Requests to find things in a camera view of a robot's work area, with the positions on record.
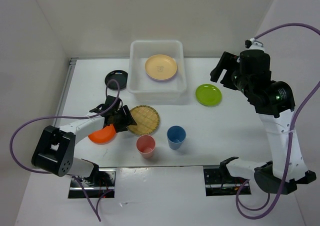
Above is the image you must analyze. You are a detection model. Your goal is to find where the white plastic bin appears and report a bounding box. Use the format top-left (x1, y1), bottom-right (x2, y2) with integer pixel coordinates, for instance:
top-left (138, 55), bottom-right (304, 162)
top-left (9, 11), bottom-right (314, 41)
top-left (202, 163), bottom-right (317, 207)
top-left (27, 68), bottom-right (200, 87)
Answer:
top-left (126, 40), bottom-right (187, 105)

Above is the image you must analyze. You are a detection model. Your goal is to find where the black plate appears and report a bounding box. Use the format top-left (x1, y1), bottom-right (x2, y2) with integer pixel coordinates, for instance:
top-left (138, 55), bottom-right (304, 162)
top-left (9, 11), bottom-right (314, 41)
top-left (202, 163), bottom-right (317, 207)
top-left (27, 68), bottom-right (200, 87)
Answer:
top-left (104, 70), bottom-right (128, 90)

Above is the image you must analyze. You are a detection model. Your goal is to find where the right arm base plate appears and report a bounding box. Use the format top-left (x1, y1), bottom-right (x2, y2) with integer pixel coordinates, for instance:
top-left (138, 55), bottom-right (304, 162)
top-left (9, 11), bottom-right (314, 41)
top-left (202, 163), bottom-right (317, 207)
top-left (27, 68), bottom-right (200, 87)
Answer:
top-left (203, 166), bottom-right (245, 197)

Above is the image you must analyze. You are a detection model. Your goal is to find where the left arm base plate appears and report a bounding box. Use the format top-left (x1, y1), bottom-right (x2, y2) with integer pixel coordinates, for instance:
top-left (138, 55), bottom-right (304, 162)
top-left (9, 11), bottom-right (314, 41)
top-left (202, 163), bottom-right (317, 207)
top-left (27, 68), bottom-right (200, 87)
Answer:
top-left (68, 168), bottom-right (117, 199)

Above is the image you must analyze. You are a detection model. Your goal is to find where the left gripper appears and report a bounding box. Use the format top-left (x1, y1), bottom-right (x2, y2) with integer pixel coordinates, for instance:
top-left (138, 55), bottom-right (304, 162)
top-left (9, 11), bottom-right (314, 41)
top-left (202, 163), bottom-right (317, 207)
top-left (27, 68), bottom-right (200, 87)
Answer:
top-left (112, 105), bottom-right (137, 133)

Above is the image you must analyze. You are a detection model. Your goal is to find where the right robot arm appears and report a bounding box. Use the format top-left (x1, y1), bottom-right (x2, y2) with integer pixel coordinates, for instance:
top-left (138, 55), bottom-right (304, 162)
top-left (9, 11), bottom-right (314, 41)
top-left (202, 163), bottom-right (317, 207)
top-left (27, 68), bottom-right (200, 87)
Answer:
top-left (210, 49), bottom-right (317, 195)

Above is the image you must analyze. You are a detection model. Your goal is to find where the purple plate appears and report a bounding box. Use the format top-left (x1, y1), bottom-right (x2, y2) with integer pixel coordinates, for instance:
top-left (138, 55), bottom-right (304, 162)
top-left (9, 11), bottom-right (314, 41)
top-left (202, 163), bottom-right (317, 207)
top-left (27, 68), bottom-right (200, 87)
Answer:
top-left (146, 74), bottom-right (177, 82)

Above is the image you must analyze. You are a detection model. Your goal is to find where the pink cup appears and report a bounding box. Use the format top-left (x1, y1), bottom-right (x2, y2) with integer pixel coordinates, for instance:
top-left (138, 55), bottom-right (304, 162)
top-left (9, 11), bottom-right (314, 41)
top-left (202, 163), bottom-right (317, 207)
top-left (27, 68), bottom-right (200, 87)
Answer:
top-left (136, 135), bottom-right (156, 159)

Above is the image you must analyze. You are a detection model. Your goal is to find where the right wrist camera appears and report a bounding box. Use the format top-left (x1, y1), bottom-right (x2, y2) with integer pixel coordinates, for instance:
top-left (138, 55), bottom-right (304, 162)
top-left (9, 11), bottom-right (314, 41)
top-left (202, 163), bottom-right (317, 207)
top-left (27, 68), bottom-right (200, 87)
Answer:
top-left (244, 38), bottom-right (265, 52)

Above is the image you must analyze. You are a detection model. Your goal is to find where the blue cup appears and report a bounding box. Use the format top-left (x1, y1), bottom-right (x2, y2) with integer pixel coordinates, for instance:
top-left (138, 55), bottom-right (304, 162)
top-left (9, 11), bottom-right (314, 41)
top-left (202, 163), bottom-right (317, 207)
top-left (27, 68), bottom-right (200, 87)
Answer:
top-left (166, 126), bottom-right (187, 150)

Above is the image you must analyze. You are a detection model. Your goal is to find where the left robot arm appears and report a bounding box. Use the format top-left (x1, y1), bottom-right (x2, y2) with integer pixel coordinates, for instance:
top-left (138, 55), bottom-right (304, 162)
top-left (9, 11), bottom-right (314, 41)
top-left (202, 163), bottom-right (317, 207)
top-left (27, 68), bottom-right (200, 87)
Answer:
top-left (31, 96), bottom-right (137, 186)

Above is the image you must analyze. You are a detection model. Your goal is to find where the green plate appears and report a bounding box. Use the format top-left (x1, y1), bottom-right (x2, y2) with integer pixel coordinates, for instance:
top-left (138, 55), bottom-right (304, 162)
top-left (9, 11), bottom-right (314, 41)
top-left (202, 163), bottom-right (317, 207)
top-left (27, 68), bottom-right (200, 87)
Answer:
top-left (195, 84), bottom-right (222, 107)

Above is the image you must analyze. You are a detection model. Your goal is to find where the round bamboo mat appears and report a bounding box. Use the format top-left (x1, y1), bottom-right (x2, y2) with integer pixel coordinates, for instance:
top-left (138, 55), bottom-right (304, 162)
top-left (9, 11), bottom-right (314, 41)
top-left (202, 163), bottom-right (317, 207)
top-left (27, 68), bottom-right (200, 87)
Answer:
top-left (128, 105), bottom-right (160, 136)

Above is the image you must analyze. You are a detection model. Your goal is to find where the beige plate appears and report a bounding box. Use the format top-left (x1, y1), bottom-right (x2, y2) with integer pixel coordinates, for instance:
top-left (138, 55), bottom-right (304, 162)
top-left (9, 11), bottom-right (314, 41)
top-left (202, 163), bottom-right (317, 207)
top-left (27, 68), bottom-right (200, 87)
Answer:
top-left (144, 54), bottom-right (178, 79)

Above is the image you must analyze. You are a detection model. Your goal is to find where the orange plate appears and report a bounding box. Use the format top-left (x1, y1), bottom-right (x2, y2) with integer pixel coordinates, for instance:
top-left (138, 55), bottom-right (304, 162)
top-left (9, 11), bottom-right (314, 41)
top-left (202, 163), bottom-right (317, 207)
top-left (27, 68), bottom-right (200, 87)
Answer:
top-left (88, 125), bottom-right (117, 144)

